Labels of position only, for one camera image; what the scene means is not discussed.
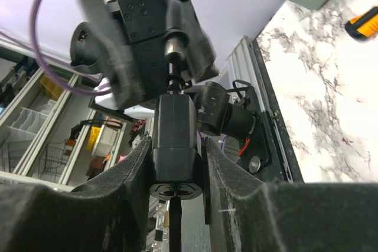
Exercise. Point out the aluminium rail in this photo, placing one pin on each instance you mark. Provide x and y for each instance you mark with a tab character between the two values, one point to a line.
239	65

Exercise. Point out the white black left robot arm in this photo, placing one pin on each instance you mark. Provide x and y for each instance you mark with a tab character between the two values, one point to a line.
98	46

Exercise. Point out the yellow utility knife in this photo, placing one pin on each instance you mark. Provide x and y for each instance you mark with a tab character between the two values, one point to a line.
363	26

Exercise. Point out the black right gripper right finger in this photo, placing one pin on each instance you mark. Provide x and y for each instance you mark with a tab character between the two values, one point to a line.
246	214

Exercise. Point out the black head key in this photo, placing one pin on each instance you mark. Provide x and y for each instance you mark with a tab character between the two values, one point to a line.
175	216

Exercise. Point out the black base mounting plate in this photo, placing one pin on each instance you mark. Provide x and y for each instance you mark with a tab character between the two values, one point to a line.
269	156

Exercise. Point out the black padlock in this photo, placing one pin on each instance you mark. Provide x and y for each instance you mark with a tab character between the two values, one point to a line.
175	163

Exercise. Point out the background storage shelves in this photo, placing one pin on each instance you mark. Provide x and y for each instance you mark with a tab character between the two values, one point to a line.
53	137

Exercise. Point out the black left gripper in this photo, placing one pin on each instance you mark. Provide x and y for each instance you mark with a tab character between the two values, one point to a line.
144	30

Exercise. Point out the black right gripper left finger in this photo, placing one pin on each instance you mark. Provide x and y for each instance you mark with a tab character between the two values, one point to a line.
106	213

